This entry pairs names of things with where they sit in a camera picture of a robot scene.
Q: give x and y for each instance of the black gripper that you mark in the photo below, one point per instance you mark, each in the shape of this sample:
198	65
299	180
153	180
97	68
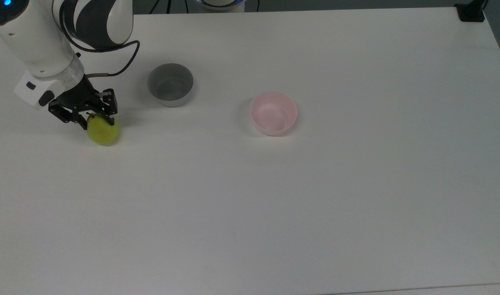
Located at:
80	98

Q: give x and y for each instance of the green yellow pear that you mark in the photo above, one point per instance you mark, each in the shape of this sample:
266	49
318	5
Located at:
103	133

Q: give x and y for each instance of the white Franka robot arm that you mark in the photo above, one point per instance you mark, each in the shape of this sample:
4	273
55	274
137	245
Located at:
32	37

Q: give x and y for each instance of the grey plastic bowl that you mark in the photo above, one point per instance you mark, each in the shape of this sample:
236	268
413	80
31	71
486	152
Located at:
170	88

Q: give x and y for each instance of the pink plastic bowl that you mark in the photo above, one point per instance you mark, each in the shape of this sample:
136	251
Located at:
274	114

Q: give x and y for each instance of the black stand base clamp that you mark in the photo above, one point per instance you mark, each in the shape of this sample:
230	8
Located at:
471	12

